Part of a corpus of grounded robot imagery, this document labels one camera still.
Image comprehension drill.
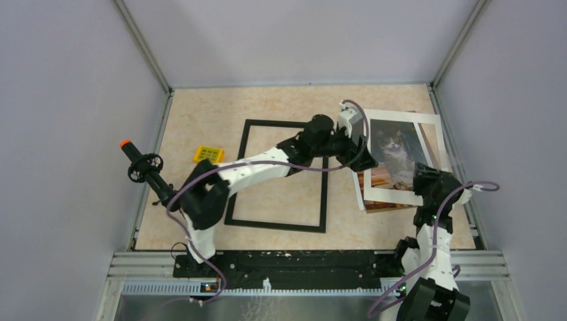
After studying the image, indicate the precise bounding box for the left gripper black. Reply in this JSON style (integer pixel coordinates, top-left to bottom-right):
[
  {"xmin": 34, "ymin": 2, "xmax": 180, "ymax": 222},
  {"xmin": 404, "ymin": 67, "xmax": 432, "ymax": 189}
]
[{"xmin": 311, "ymin": 121, "xmax": 377, "ymax": 171}]

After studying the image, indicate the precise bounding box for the white photo mat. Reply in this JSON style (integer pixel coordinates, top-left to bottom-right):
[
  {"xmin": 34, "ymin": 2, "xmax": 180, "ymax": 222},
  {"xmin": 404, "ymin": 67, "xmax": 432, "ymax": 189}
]
[{"xmin": 360, "ymin": 108, "xmax": 453, "ymax": 207}]

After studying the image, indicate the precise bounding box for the cat photo print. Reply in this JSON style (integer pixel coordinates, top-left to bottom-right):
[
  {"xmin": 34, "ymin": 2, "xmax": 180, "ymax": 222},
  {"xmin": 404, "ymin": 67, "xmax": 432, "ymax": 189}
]
[{"xmin": 353, "ymin": 119, "xmax": 432, "ymax": 213}]

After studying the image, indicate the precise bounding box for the brown frame backing board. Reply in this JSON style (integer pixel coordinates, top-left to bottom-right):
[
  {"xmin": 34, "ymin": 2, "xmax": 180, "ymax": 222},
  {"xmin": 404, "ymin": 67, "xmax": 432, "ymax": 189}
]
[{"xmin": 365, "ymin": 110, "xmax": 446, "ymax": 215}]

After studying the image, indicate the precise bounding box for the black picture frame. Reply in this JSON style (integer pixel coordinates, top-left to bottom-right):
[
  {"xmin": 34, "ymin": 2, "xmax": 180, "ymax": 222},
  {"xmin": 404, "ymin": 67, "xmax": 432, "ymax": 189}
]
[{"xmin": 219, "ymin": 115, "xmax": 333, "ymax": 233}]

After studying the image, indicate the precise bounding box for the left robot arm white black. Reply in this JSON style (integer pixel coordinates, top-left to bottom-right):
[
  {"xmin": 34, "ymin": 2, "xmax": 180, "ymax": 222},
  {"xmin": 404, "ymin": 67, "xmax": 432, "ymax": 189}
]
[{"xmin": 166, "ymin": 110, "xmax": 378, "ymax": 277}]

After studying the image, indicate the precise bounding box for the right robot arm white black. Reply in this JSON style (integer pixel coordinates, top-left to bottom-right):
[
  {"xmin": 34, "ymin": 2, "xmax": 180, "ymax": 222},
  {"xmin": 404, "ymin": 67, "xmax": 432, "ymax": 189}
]
[{"xmin": 392, "ymin": 163, "xmax": 471, "ymax": 320}]

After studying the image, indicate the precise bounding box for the yellow small tray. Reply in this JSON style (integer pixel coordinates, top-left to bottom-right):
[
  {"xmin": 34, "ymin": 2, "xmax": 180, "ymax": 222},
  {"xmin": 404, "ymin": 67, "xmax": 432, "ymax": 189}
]
[{"xmin": 193, "ymin": 145, "xmax": 225, "ymax": 164}]

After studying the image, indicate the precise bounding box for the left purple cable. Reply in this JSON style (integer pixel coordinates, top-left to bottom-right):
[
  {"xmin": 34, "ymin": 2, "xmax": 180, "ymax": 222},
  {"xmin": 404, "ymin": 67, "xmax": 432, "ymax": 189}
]
[{"xmin": 166, "ymin": 99, "xmax": 370, "ymax": 306}]

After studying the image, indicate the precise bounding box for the purple cable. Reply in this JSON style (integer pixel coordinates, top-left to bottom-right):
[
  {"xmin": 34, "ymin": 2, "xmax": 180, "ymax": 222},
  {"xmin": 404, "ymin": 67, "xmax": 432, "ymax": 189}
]
[
  {"xmin": 166, "ymin": 99, "xmax": 370, "ymax": 306},
  {"xmin": 367, "ymin": 180, "xmax": 501, "ymax": 320}
]

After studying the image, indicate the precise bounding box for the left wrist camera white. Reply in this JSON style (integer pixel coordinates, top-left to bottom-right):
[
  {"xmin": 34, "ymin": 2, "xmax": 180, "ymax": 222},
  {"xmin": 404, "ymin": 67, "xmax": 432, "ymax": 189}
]
[{"xmin": 337, "ymin": 102, "xmax": 364, "ymax": 143}]

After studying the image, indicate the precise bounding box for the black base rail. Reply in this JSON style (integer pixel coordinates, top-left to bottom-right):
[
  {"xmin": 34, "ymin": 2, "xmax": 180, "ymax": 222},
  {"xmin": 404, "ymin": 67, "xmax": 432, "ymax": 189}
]
[{"xmin": 173, "ymin": 250, "xmax": 405, "ymax": 290}]

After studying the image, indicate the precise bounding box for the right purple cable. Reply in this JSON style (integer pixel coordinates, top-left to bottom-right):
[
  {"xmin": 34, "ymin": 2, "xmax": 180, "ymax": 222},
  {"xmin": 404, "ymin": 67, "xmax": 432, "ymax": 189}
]
[{"xmin": 367, "ymin": 180, "xmax": 501, "ymax": 320}]

